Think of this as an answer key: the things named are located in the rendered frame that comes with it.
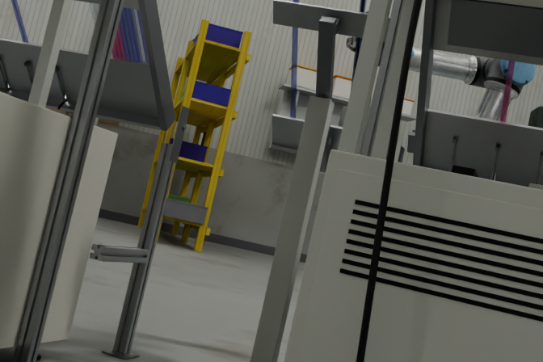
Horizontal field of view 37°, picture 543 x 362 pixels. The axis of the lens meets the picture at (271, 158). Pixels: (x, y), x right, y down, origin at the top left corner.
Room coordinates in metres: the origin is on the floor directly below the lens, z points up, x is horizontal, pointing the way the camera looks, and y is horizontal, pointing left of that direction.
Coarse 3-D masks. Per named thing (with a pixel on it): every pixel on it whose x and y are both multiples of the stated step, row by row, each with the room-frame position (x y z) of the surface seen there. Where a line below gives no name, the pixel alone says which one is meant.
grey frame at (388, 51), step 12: (396, 0) 1.71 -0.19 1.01; (396, 12) 1.71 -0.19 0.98; (396, 24) 1.71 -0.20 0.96; (396, 36) 1.72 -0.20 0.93; (384, 48) 1.72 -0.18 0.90; (384, 60) 1.71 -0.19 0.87; (384, 72) 1.71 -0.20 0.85; (384, 84) 1.72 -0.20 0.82; (372, 108) 1.72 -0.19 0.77; (372, 120) 1.71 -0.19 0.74; (372, 132) 1.71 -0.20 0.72; (372, 144) 1.72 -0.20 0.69
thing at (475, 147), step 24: (432, 120) 2.09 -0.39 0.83; (456, 120) 2.06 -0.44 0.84; (480, 120) 2.04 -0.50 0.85; (432, 144) 2.14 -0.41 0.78; (456, 144) 2.11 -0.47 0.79; (480, 144) 2.08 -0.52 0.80; (504, 144) 2.05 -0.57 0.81; (528, 144) 2.03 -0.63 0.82; (432, 168) 2.19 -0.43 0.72; (480, 168) 2.13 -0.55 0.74; (504, 168) 2.10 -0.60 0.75; (528, 168) 2.07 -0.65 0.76
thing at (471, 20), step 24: (456, 0) 1.82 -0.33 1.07; (480, 0) 1.84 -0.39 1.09; (456, 24) 1.86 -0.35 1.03; (480, 24) 1.83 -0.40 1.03; (504, 24) 1.81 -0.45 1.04; (528, 24) 1.79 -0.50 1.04; (456, 48) 1.94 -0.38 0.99; (480, 48) 1.87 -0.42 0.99; (504, 48) 1.85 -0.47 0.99; (528, 48) 1.82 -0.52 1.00
